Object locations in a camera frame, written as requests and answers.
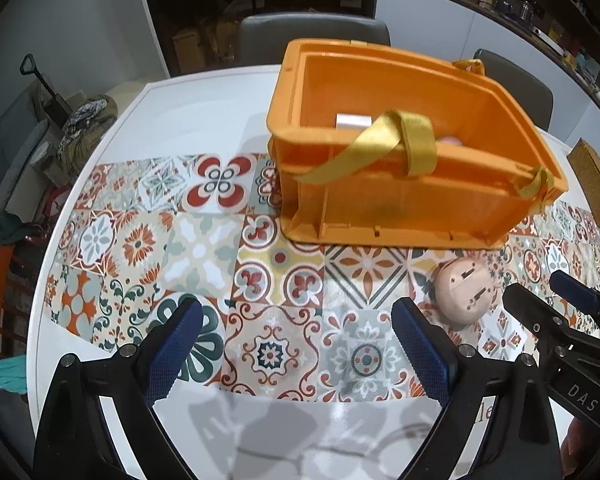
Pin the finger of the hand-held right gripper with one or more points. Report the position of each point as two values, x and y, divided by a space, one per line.
577 290
530 307

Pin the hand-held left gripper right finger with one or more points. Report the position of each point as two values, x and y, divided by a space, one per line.
422 350

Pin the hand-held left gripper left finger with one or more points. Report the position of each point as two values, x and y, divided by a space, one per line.
175 347

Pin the beige ball-shaped device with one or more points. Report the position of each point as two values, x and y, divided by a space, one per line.
462 292

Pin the small white box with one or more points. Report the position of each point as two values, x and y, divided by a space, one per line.
354 121

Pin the person's right hand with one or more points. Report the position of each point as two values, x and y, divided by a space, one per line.
572 447

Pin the cork board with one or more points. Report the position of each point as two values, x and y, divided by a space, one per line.
595 182

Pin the patterned tile table mat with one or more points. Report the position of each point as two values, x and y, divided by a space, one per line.
205 240

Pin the teal cloth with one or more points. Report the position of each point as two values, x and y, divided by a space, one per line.
5 375

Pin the red round sign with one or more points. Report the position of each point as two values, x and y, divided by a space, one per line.
57 200

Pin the dark green cloth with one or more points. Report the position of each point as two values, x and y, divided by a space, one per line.
17 230

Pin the grey chair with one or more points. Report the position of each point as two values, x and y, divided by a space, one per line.
300 37
525 85

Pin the camouflage cloth bundle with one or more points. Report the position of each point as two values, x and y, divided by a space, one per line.
85 130

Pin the grey sofa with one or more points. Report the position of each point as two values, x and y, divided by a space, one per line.
10 160

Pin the black shovel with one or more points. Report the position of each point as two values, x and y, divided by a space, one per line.
55 107

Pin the dark shelving unit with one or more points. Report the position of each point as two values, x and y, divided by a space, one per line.
205 10

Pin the cluttered wall shelf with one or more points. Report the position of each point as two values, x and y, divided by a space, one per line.
530 5

